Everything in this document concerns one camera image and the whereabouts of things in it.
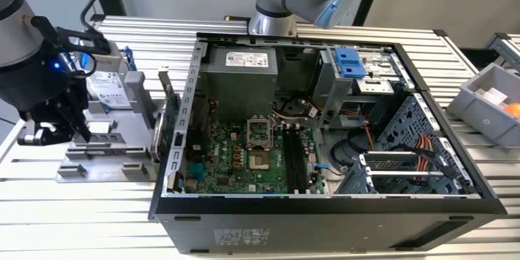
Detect perforated disk bay cage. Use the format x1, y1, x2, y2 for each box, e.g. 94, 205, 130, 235
335, 92, 475, 195

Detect grey power supply unit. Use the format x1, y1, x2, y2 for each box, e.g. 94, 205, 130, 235
201, 46, 279, 121

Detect CPU socket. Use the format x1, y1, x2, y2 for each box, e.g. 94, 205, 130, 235
247, 150, 271, 172

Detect yellow red power wire bundle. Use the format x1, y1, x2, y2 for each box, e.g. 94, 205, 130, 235
411, 133, 437, 181

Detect metal socket cover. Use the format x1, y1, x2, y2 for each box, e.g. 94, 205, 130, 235
246, 114, 271, 151

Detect orange ball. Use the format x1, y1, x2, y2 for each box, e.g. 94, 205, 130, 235
501, 101, 520, 119

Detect grey plastic bin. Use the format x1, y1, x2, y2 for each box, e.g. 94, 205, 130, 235
445, 62, 520, 148

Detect grey parts rack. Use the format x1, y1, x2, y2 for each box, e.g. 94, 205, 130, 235
54, 69, 162, 184

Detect green graphics card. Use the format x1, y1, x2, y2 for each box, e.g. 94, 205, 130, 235
149, 65, 182, 163

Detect green motherboard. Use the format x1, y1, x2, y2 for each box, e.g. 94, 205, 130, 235
177, 116, 325, 195

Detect orange yellow drive wires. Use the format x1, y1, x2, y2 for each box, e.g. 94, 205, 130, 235
338, 107, 366, 119

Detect blue plastic drive latch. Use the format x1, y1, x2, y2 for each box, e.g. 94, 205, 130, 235
333, 47, 362, 79

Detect silver CPU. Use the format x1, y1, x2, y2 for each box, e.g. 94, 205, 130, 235
86, 121, 111, 135

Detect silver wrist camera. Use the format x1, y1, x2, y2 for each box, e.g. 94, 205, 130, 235
59, 27, 122, 71

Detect thin orange wire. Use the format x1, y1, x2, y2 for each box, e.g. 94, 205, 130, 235
362, 121, 377, 153

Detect black open PC case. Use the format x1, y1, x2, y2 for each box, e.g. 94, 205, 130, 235
147, 31, 507, 255

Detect grey white wire bundle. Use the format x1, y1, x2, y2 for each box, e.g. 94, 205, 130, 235
270, 107, 321, 122

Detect small white box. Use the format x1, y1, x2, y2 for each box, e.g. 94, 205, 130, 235
474, 87, 507, 105

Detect black case fan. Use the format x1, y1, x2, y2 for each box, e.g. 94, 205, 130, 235
189, 88, 211, 142

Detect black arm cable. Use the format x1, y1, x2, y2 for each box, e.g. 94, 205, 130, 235
79, 0, 138, 35

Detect black RAM slot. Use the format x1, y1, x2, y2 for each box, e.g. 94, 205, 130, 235
282, 122, 302, 195
294, 122, 313, 195

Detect hard disk in blue carrier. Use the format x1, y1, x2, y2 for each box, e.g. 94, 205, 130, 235
78, 45, 137, 111

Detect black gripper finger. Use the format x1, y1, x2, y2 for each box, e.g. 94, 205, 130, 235
59, 89, 91, 145
15, 121, 77, 147

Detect silver drive cage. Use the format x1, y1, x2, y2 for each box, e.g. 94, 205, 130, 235
311, 45, 411, 128

